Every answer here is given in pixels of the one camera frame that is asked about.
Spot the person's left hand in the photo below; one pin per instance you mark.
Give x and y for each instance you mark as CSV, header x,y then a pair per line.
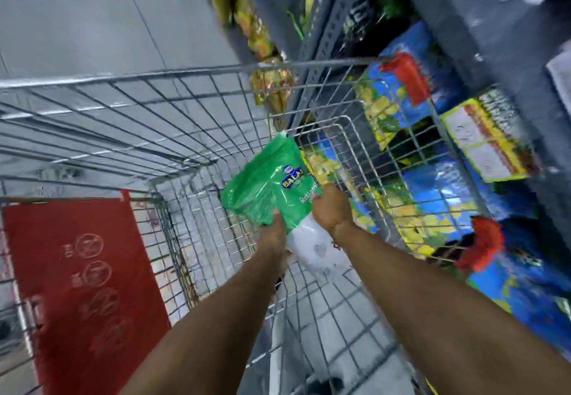
x,y
273,235

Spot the dark green snack bag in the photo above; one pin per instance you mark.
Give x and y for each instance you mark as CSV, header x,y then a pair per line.
x,y
374,11

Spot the blue and yellow snack bag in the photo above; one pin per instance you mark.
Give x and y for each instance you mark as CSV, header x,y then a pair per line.
x,y
531,301
401,87
332,176
428,203

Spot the person's left forearm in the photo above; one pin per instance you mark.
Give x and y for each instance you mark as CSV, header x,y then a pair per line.
x,y
209,332

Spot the person's right hand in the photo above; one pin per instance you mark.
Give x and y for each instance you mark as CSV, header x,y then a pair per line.
x,y
331,210

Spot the red plastic cart seat flap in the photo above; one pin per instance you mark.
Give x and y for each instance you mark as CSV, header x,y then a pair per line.
x,y
87,292

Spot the green and white food packet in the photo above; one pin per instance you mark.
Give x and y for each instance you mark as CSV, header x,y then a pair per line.
x,y
279,194

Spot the row of yellow snack packets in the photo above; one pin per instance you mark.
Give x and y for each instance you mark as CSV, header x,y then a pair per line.
x,y
254,37

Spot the person's right forearm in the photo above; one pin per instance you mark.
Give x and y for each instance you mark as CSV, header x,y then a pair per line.
x,y
450,319

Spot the white shelf label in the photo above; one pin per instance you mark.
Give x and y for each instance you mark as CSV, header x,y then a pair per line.
x,y
560,78

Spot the grey metal store shelf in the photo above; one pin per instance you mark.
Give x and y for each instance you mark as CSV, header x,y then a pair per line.
x,y
499,29

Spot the yellow shelf price tag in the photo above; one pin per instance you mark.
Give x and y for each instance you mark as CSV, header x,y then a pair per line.
x,y
488,138

